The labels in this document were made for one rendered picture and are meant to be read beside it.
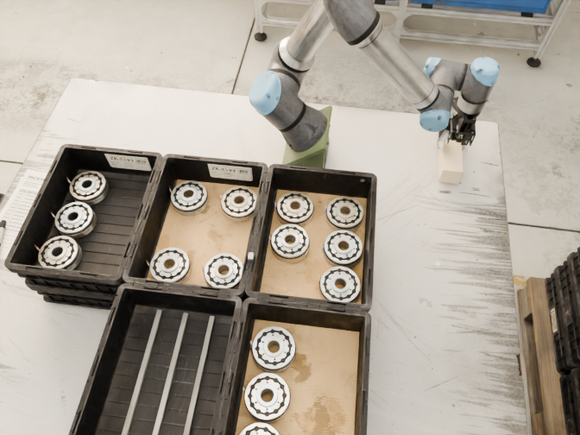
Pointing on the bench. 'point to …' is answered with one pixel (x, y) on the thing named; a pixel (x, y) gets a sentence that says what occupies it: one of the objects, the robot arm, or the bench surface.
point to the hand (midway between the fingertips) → (450, 145)
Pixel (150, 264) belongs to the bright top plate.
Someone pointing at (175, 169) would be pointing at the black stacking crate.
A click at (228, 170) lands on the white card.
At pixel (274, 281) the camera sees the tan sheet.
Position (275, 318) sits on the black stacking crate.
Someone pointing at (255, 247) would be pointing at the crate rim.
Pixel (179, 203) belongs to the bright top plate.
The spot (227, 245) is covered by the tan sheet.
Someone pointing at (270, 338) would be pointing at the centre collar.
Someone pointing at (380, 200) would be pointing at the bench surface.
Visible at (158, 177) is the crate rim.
